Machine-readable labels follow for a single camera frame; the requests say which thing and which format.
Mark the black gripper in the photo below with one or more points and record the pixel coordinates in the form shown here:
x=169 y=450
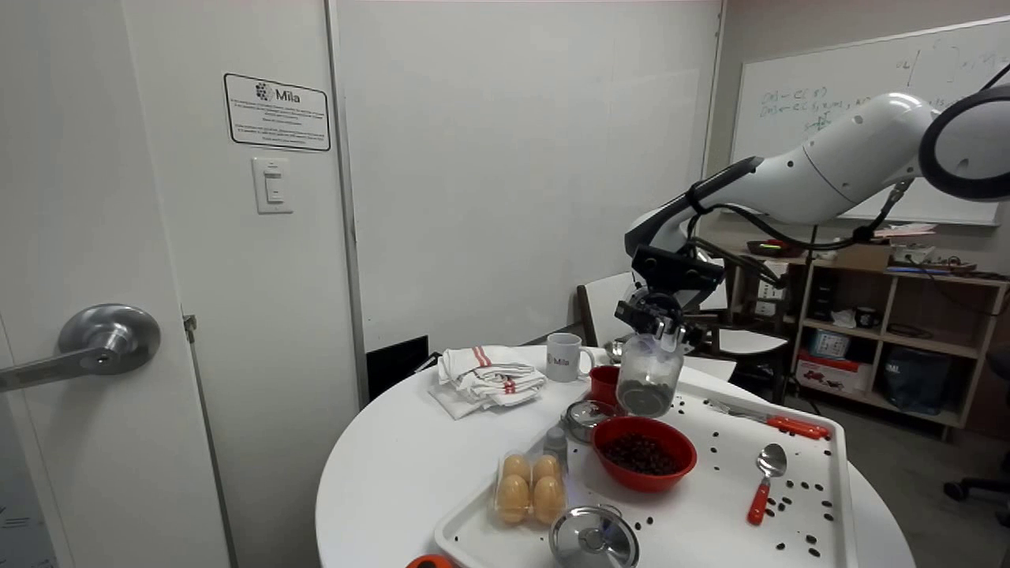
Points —
x=679 y=277

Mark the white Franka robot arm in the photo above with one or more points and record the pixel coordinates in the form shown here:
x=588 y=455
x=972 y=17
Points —
x=841 y=162

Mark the orange bowl with coffee beans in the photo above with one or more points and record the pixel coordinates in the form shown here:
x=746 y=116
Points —
x=645 y=454

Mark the white leaning board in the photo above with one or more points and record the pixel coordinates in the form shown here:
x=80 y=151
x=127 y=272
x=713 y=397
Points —
x=602 y=308

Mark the orange cup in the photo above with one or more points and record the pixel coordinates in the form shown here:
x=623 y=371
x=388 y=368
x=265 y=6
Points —
x=605 y=387

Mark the small white side table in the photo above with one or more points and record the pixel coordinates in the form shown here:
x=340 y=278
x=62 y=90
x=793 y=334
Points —
x=752 y=342

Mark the white mug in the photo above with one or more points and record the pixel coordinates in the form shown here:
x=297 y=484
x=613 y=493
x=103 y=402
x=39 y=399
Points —
x=564 y=359

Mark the steel salt shaker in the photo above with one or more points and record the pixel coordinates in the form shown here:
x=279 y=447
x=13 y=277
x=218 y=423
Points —
x=557 y=447

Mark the red white box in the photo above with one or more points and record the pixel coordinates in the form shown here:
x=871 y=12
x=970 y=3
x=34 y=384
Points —
x=826 y=378

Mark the white red-striped towel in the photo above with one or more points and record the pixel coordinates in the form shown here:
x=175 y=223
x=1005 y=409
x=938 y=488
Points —
x=485 y=381

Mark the white plastic tray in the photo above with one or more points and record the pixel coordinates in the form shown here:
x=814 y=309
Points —
x=714 y=525

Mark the cardboard box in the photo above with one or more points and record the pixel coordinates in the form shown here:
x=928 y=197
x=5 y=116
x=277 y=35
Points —
x=865 y=258

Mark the white whiteboard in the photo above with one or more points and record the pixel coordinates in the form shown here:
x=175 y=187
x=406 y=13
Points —
x=801 y=96

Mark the black box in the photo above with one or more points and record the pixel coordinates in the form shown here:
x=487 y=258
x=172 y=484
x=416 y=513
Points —
x=397 y=365

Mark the wooden shelf unit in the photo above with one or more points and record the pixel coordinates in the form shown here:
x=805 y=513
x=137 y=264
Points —
x=925 y=316

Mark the dark storage bin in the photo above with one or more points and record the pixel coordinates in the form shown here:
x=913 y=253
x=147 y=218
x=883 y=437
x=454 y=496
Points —
x=920 y=384

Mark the orange black round container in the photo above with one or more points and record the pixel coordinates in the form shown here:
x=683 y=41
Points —
x=430 y=560

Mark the white light switch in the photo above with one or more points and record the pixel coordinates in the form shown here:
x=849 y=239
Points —
x=274 y=184

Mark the white wall sign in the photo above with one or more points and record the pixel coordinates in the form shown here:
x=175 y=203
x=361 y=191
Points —
x=277 y=111

